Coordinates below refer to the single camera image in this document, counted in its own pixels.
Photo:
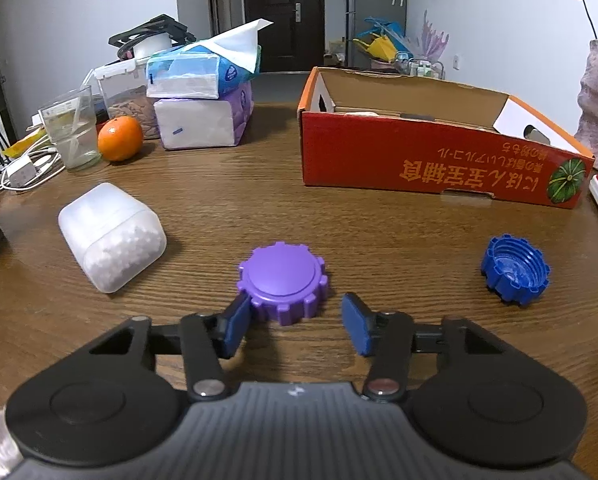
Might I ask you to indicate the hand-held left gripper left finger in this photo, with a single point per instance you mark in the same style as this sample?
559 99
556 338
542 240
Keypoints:
234 322

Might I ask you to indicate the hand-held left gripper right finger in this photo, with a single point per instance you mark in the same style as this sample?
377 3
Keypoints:
356 325

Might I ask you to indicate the purple plastic cap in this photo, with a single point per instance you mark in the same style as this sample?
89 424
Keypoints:
279 275

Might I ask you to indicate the orange cardboard box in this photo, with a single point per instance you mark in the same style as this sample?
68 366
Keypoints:
404 160

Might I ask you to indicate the white translucent plastic container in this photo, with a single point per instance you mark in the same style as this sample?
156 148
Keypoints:
109 235

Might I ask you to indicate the blue plastic cap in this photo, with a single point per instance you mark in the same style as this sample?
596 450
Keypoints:
516 270

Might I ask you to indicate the purple tissue pack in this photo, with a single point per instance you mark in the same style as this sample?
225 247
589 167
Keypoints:
194 125

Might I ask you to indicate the orange fruit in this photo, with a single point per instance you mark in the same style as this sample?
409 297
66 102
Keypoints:
120 139

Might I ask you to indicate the clear glass cup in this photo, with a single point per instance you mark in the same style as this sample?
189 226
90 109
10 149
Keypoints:
74 145

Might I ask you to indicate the clear plastic food container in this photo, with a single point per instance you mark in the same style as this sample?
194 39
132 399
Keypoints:
124 105

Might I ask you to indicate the blue tissue pack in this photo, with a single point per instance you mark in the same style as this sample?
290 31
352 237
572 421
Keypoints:
189 77

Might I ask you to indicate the pink bucket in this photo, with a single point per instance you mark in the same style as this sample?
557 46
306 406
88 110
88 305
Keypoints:
381 64

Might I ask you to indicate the white charger block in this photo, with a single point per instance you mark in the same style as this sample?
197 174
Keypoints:
20 170

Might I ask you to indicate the white trolley cart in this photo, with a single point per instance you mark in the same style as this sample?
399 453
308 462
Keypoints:
424 67

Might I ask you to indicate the clear drinking straw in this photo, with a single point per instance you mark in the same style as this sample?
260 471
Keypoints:
81 97

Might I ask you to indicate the yellow packet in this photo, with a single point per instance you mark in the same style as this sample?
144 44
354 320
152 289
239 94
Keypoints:
21 144

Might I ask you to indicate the purple fairy wings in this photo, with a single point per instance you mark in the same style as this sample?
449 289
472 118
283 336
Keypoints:
434 40

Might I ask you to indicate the dark brown entrance door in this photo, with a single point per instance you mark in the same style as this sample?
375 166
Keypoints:
284 25

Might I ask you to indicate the white wall outlet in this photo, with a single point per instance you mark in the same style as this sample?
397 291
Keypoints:
457 62

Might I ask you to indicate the black plastic frame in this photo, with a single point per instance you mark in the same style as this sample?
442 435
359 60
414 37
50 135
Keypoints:
154 27

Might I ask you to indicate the side door frame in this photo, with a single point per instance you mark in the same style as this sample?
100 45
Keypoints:
219 0

